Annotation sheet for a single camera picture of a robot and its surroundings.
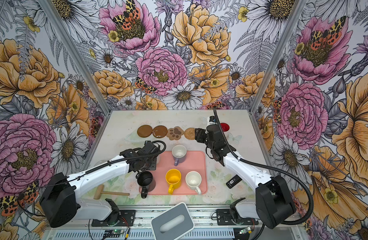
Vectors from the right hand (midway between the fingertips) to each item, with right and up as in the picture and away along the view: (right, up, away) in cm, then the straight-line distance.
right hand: (199, 134), depth 85 cm
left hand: (-28, -18, -1) cm, 33 cm away
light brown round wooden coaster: (-37, +1, +24) cm, 44 cm away
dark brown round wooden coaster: (-26, 0, +24) cm, 35 cm away
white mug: (-3, -26, 0) cm, 26 cm away
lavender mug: (-12, -13, +11) cm, 21 cm away
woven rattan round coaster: (-5, -1, +24) cm, 24 cm away
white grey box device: (-13, -42, -12) cm, 45 cm away
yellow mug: (-15, -25, +1) cm, 29 cm away
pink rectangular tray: (-1, -17, +10) cm, 20 cm away
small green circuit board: (-40, -45, -14) cm, 62 cm away
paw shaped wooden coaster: (-15, -1, +23) cm, 28 cm away
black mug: (-29, -28, +1) cm, 40 cm away
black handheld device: (+19, -26, -2) cm, 32 cm away
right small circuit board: (+22, -44, -13) cm, 51 cm away
